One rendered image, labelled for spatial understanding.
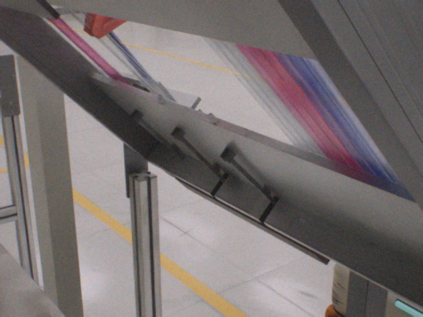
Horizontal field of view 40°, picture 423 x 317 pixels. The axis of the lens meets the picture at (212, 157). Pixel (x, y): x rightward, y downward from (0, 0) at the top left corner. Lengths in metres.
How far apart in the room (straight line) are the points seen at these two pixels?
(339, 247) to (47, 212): 0.67
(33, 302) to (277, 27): 0.54
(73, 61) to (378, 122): 0.70
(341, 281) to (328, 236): 0.83
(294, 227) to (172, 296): 1.14
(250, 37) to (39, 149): 0.83
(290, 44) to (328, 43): 0.13
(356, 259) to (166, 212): 1.74
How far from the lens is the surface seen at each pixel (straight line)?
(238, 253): 2.12
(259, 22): 0.37
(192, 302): 1.86
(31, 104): 1.16
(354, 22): 0.24
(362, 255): 0.72
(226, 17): 0.39
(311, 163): 0.56
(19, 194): 1.78
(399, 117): 0.28
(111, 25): 0.72
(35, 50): 0.90
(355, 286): 1.24
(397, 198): 0.51
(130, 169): 1.10
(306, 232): 0.77
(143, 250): 1.13
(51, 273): 1.30
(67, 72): 0.93
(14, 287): 0.83
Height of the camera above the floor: 1.05
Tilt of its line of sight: 21 degrees down
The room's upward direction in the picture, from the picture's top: straight up
